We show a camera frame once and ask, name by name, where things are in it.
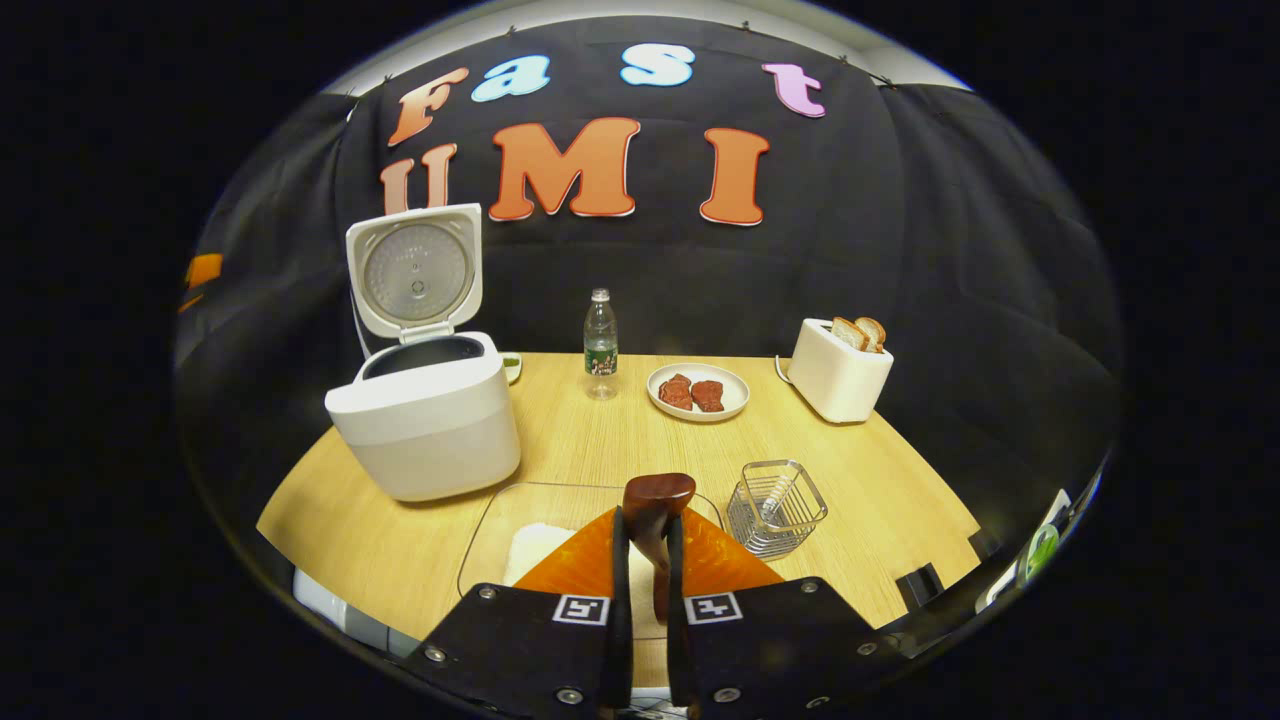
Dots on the white rice cooker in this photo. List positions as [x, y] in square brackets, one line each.
[430, 430]

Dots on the clear plastic water bottle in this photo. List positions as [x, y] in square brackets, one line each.
[600, 350]

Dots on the small white dish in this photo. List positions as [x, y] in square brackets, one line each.
[512, 368]

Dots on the black backdrop cloth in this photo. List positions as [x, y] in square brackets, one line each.
[950, 250]

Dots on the white toaster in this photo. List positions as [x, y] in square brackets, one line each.
[835, 385]

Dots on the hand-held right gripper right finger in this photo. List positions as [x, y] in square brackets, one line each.
[678, 640]

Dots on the white panel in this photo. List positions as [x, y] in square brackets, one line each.
[1055, 508]

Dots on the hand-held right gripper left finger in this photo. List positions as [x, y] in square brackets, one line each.
[620, 620]

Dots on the white box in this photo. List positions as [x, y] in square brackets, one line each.
[340, 605]

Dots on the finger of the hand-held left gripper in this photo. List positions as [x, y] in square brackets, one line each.
[203, 270]

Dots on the black table clamp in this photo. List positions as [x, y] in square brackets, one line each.
[920, 587]
[984, 545]

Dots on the green round object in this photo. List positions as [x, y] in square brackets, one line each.
[1040, 552]

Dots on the clear glass tray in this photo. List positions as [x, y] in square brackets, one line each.
[490, 530]

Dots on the brown wooden spoon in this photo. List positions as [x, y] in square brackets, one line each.
[655, 500]

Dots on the white round plate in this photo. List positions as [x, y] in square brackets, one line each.
[735, 395]

